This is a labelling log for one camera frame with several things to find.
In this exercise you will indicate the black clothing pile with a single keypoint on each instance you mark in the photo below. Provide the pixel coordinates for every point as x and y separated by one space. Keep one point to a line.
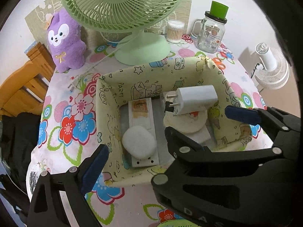
18 138

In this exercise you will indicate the orange handled scissors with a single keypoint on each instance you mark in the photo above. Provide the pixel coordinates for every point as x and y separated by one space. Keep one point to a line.
219 63

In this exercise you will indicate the green cartoon storage box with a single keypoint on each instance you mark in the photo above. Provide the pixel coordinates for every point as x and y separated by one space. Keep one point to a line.
116 90

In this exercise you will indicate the round cream bear case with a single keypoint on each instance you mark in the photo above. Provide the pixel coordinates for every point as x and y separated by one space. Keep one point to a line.
186 123

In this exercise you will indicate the small white charger block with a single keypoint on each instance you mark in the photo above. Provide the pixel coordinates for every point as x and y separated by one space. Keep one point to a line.
200 136

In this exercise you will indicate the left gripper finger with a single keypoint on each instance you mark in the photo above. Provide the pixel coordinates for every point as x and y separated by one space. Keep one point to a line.
46 207

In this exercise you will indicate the wooden chair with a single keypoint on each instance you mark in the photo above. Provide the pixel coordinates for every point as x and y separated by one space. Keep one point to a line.
24 90

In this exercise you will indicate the purple plush toy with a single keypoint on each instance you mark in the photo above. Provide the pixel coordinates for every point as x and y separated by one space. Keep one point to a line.
64 41

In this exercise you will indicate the white rounded earbuds case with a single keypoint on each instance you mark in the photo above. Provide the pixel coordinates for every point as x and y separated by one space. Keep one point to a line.
139 142

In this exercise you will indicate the green perforated plastic case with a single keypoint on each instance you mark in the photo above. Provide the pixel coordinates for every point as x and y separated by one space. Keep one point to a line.
178 223

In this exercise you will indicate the white floor fan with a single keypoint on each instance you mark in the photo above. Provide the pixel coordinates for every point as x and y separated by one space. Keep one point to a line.
275 72

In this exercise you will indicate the white 45W power adapter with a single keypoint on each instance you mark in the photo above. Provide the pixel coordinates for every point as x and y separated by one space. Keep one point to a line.
187 100

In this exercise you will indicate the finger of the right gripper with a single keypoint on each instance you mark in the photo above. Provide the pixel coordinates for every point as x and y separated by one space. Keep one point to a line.
270 119
183 149

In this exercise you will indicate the cotton swab container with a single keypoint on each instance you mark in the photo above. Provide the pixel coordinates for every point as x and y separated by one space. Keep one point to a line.
174 31

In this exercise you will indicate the green desk fan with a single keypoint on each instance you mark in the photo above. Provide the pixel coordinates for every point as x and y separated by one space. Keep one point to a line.
127 16

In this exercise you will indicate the white rectangular flat box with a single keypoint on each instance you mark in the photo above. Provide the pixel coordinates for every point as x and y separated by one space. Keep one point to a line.
140 113

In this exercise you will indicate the glass mason jar mug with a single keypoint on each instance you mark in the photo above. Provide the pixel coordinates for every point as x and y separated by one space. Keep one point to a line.
210 30

